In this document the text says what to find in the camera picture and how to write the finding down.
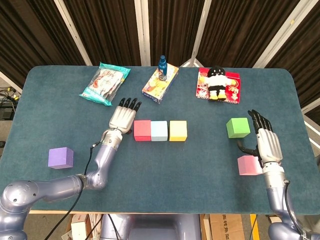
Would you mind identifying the teal felt table cloth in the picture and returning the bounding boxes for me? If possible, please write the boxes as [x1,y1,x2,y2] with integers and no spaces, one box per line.
[0,65,320,216]

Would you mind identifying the red printed spiral notebook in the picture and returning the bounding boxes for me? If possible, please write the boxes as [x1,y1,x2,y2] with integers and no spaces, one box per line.
[195,67,241,104]

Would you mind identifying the purple foam cube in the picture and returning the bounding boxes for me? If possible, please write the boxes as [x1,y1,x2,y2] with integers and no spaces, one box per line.
[47,146,75,170]

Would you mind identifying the green foam cube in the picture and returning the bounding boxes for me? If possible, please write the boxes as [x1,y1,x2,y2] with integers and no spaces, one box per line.
[225,117,251,139]

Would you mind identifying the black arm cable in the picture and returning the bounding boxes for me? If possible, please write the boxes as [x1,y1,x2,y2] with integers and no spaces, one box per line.
[283,179,305,233]
[34,143,103,240]

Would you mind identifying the white frame bar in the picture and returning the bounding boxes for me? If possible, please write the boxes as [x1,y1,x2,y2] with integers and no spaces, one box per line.
[303,120,320,148]
[300,98,320,115]
[0,71,23,95]

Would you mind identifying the brown cardboard box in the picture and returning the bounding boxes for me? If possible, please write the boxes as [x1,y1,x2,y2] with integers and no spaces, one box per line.
[202,213,246,240]

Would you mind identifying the brown pleated curtain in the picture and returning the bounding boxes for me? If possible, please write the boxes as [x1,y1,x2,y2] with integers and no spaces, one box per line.
[0,0,320,126]

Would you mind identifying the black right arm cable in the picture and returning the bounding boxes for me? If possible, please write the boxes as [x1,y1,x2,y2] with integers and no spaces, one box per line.
[283,179,305,233]

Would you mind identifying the light blue foam cube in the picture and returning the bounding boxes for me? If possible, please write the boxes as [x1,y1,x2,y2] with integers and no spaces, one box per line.
[150,120,168,142]

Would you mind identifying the tangle of floor cables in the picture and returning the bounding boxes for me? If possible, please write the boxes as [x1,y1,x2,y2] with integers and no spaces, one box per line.
[0,86,22,106]

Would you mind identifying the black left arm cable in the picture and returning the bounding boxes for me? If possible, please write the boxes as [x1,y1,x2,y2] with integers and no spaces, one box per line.
[34,143,103,240]

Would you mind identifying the white frame post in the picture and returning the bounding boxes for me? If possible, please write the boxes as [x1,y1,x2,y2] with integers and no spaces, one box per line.
[134,0,152,67]
[252,0,318,69]
[53,0,93,67]
[179,0,213,68]

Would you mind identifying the pink foam cube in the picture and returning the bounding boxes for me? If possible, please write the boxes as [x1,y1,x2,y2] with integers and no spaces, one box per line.
[237,155,264,176]

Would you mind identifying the blue yellow tissue box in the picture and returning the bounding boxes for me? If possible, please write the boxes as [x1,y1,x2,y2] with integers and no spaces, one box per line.
[141,62,180,105]

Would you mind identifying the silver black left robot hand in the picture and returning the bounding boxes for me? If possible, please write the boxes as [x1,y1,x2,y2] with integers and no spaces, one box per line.
[108,97,143,135]

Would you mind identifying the blue spray bottle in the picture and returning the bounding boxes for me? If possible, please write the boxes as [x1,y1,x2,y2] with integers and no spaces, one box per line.
[157,54,168,82]

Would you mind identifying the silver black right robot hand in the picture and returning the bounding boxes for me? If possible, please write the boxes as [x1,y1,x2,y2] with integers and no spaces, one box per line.
[236,109,284,168]

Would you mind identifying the red foam cube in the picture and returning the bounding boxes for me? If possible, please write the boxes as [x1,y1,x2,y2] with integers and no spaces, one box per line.
[133,120,152,142]

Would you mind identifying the black white plush toy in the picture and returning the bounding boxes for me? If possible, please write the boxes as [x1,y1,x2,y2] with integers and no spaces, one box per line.
[204,66,233,102]

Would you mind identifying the grey-blue robot torso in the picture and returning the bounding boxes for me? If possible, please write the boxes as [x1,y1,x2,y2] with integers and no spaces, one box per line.
[99,213,202,240]

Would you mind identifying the teal snack bag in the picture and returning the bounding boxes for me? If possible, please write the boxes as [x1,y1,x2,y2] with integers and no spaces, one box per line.
[78,61,132,107]

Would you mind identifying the white cardboard box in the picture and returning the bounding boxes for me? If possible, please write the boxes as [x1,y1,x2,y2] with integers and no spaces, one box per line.
[70,214,92,240]

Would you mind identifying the yellow foam cube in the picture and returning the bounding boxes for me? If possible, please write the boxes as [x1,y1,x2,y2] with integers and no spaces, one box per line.
[169,120,188,142]

